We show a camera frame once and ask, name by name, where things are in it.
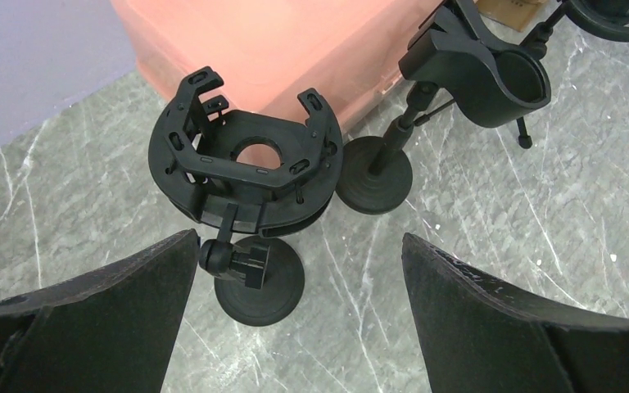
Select black tripod shock mount stand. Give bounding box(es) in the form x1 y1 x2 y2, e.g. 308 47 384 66
399 1 629 149

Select pink plastic storage box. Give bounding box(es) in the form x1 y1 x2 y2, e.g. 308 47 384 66
109 0 446 134

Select black clip round-base stand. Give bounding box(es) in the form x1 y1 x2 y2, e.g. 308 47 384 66
336 1 553 215

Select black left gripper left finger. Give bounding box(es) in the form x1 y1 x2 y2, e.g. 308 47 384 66
0 229 199 392

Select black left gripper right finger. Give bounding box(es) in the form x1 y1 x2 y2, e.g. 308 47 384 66
401 233 629 392

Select black shock mount round-base stand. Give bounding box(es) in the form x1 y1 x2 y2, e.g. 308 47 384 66
148 67 343 327

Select brown cardboard box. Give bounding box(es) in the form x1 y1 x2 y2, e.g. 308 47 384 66
475 0 548 32

